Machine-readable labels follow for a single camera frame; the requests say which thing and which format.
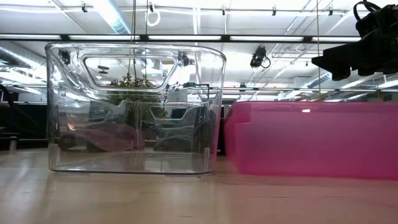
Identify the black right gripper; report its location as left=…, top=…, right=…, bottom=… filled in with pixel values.
left=312, top=4, right=398, bottom=82

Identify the pink-red plastic bin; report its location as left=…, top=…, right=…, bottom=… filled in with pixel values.
left=223, top=101, right=398, bottom=180

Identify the dark grey baseball cap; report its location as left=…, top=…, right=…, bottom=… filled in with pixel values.
left=153, top=125, right=203, bottom=153

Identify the clear plastic bin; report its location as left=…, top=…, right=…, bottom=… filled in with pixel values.
left=45, top=42, right=227, bottom=175

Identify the black metal pipe stand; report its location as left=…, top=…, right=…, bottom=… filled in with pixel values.
left=183, top=82, right=211, bottom=102

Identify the green potted plant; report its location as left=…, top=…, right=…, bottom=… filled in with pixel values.
left=107, top=73, right=169, bottom=128

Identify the thin hanging cord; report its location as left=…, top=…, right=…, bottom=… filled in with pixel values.
left=132, top=0, right=137, bottom=75
left=145, top=0, right=149, bottom=78
left=315, top=0, right=321, bottom=100

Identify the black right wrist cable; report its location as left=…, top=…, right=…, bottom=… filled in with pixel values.
left=353, top=0, right=382, bottom=22

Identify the black ceiling light rail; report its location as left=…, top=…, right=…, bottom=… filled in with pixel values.
left=0, top=33, right=361, bottom=44

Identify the white hanging ring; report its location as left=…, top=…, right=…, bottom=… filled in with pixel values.
left=145, top=2, right=162, bottom=27

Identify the silver spiral air duct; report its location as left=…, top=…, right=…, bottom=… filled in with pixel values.
left=93, top=0, right=131, bottom=34

